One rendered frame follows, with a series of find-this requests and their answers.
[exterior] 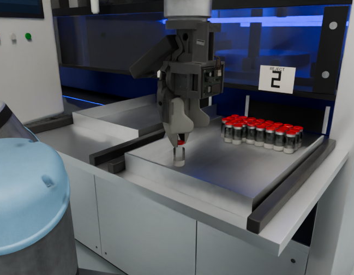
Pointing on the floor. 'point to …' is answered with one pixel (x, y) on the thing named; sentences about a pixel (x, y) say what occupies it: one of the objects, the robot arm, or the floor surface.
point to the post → (340, 197)
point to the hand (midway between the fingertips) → (177, 137)
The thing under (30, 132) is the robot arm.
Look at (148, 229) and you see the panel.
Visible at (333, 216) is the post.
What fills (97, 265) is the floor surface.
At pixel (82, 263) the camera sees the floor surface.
